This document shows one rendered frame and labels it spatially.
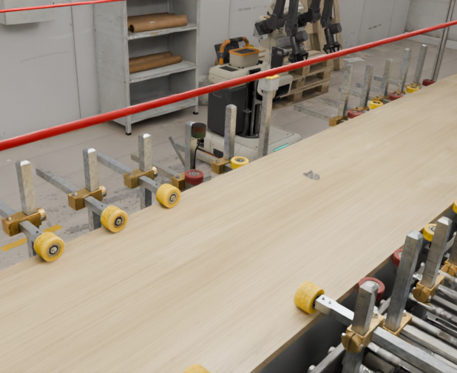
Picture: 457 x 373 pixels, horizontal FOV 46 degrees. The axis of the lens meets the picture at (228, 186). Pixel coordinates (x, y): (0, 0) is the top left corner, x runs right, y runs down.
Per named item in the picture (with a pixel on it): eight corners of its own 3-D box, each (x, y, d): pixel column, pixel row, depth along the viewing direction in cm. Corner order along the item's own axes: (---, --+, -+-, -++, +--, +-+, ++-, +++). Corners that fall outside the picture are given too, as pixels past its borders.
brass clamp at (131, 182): (123, 184, 212) (122, 172, 210) (149, 174, 221) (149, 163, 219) (132, 189, 209) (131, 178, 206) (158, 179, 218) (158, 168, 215)
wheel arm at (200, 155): (174, 149, 269) (174, 142, 267) (180, 148, 271) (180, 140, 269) (239, 180, 243) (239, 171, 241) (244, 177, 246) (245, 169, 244)
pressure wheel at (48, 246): (38, 229, 167) (59, 233, 173) (29, 253, 167) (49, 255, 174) (49, 237, 164) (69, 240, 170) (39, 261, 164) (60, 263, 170)
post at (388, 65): (373, 129, 363) (386, 58, 341) (375, 127, 365) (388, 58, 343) (377, 130, 361) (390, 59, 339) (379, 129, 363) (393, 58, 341)
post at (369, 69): (353, 137, 346) (366, 64, 324) (356, 135, 348) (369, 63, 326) (358, 138, 344) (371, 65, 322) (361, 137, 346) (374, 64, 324)
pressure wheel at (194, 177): (180, 195, 232) (180, 172, 227) (194, 189, 237) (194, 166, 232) (193, 202, 227) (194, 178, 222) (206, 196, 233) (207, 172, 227)
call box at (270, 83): (257, 90, 256) (259, 74, 253) (267, 87, 261) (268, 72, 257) (269, 94, 252) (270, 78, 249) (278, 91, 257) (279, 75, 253)
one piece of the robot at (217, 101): (203, 143, 442) (207, 41, 403) (247, 127, 478) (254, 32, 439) (234, 155, 422) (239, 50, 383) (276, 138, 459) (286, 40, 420)
